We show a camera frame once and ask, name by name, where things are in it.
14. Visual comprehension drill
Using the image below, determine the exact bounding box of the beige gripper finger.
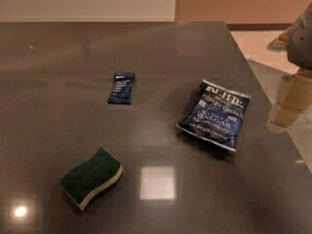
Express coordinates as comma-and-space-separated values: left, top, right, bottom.
269, 101, 303, 128
279, 69, 312, 111

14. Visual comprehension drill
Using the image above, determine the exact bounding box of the green and white sponge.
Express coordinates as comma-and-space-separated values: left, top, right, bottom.
60, 147, 123, 211

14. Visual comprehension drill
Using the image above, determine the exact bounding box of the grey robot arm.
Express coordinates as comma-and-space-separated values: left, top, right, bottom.
267, 4, 312, 133

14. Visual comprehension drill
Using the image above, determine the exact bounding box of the blue rxbar blueberry wrapper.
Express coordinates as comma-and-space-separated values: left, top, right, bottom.
108, 72, 136, 104

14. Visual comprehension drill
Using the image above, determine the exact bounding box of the blue kettle chips bag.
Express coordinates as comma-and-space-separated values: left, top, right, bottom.
176, 80, 251, 152

